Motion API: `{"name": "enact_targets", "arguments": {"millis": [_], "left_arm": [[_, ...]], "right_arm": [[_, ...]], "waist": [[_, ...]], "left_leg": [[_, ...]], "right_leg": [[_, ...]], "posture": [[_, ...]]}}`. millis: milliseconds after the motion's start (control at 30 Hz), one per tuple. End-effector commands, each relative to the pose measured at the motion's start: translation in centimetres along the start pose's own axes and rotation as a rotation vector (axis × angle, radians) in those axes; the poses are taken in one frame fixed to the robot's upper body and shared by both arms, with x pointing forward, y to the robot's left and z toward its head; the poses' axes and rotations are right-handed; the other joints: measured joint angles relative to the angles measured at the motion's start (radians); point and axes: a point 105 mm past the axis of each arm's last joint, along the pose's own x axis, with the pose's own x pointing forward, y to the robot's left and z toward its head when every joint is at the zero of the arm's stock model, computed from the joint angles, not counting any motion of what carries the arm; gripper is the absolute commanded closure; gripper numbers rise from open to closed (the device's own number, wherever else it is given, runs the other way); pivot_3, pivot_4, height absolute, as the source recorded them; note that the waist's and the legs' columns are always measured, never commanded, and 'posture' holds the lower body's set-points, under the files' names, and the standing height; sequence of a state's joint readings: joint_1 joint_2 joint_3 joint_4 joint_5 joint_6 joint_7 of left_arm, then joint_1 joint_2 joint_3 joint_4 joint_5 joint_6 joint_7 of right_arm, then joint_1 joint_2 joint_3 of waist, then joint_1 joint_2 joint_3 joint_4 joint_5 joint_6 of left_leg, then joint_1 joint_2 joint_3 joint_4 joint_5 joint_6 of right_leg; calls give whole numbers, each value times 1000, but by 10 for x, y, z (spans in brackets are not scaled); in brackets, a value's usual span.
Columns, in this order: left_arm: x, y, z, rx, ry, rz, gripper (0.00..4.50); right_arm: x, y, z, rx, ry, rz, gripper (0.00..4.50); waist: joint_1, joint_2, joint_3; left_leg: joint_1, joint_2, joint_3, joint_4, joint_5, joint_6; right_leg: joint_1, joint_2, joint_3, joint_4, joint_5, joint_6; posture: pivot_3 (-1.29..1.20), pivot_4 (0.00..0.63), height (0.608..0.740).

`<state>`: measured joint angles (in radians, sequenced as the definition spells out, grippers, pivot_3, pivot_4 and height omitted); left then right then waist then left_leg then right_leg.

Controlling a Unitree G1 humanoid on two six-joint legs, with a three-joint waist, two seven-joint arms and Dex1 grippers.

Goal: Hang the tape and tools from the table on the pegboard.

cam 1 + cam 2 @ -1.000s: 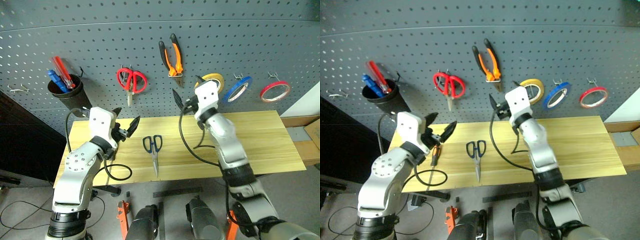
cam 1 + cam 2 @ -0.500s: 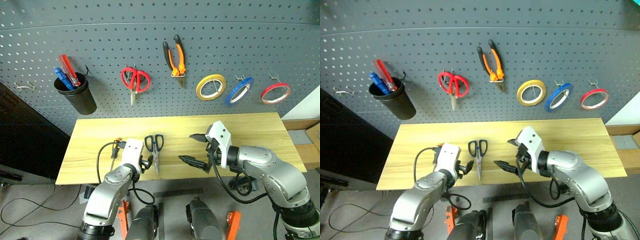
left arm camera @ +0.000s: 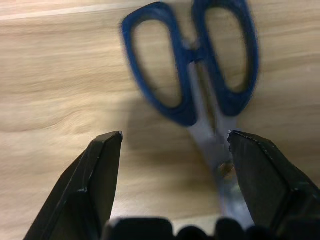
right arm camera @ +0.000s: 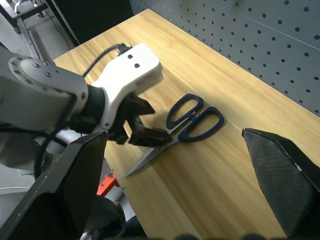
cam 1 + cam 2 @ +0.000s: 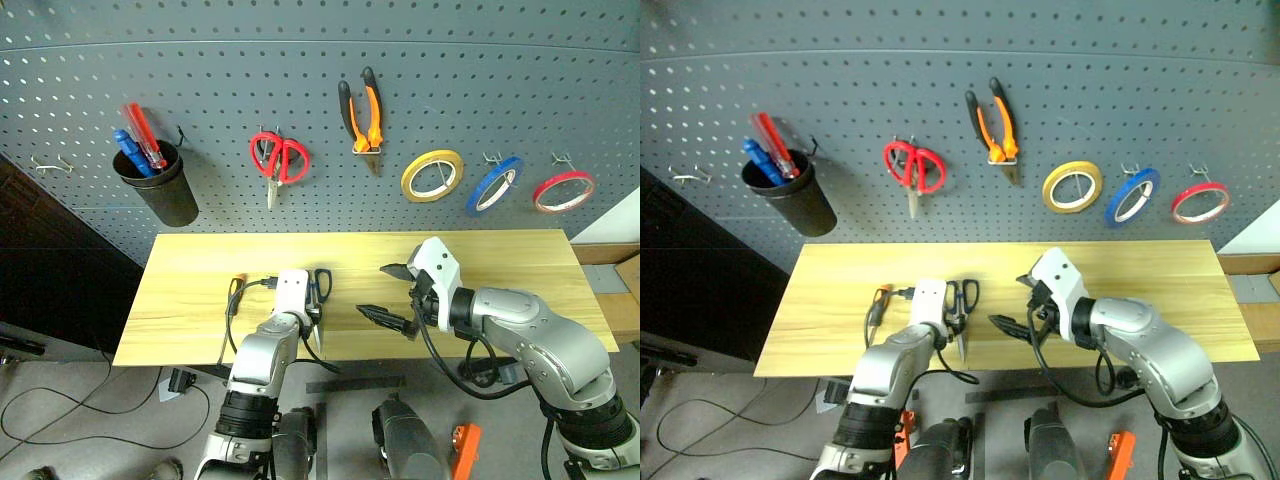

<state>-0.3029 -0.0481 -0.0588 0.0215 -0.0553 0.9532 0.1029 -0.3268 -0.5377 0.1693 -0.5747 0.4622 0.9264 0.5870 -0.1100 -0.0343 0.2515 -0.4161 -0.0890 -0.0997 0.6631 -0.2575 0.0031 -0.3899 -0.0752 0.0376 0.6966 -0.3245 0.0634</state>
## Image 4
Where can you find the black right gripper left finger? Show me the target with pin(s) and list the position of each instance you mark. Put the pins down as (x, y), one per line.
(62, 190)

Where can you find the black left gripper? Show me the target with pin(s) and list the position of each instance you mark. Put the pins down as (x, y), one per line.
(120, 120)

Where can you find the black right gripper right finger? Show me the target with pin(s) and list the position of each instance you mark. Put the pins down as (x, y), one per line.
(287, 180)

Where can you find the grey metal pegboard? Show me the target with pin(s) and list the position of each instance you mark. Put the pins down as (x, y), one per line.
(250, 42)

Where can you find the orange clamp part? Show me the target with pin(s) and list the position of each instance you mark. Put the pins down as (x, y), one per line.
(106, 185)

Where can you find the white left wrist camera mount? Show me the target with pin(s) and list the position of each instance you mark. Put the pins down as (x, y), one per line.
(127, 72)

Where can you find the grey metal table frame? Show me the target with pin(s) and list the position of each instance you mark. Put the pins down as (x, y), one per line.
(25, 27)

